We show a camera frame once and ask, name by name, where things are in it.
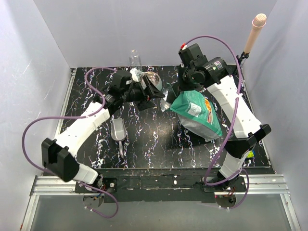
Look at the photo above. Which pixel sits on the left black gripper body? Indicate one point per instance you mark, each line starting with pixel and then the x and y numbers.
pixel 136 94

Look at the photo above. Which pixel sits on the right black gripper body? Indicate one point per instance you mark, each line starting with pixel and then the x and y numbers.
pixel 186 80

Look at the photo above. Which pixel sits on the teal double pet bowl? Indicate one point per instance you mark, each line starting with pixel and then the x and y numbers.
pixel 153 77

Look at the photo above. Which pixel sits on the teal dog food bag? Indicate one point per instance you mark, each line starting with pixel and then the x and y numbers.
pixel 195 112

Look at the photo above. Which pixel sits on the grey food scoop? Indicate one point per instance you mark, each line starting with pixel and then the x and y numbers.
pixel 119 133

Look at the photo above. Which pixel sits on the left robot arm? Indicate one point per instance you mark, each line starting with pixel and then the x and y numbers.
pixel 58 155

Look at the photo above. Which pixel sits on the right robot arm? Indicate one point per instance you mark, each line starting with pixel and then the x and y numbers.
pixel 214 75

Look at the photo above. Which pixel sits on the clear water bottle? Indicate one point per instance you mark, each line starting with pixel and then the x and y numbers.
pixel 135 60

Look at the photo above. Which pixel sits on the pink microphone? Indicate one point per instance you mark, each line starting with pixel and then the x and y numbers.
pixel 257 24

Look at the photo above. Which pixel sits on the orange blue toy car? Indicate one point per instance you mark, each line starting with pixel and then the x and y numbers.
pixel 251 154

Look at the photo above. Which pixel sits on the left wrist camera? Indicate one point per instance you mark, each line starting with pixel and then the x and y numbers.
pixel 135 74

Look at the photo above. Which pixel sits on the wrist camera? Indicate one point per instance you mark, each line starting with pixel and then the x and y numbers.
pixel 183 46
pixel 135 74

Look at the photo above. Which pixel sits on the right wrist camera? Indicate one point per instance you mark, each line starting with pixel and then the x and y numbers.
pixel 183 46

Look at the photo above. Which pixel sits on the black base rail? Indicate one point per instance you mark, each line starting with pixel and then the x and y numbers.
pixel 180 184

